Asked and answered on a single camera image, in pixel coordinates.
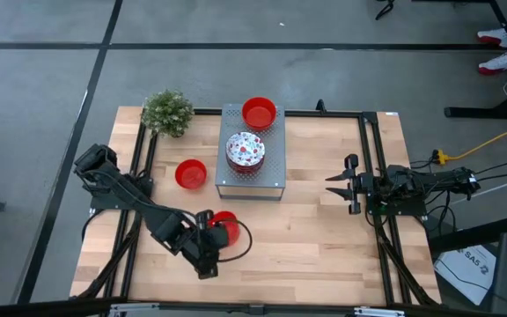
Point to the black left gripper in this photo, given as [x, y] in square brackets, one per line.
[205, 251]

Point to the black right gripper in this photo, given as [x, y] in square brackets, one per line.
[352, 185]

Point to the red plastic mini bowl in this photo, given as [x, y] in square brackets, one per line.
[191, 174]
[232, 229]
[259, 115]

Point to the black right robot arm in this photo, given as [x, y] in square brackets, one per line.
[434, 180]

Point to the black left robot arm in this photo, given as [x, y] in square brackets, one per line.
[121, 189]

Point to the grey perforated metal shelf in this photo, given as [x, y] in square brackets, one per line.
[275, 176]

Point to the small green potted plant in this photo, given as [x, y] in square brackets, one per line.
[167, 113]

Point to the white printed paper sheet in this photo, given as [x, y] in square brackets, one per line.
[467, 268]

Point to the black desk leg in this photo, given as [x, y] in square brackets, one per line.
[491, 112]

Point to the black metal crossbar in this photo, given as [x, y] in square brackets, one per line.
[38, 308]

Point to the white red sneaker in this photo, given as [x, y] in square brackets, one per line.
[495, 37]
[495, 65]

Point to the black aluminium table frame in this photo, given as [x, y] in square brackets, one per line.
[363, 145]

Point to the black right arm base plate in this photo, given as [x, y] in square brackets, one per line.
[412, 210]

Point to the silver metal bracket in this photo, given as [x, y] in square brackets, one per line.
[379, 312]
[134, 308]

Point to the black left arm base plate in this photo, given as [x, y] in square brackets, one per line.
[104, 203]

